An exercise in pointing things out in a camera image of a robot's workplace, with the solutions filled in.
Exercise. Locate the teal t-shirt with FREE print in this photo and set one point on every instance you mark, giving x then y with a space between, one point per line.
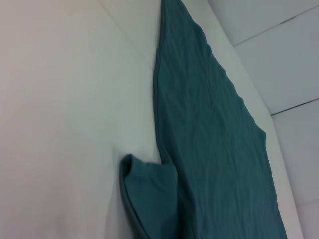
211 124

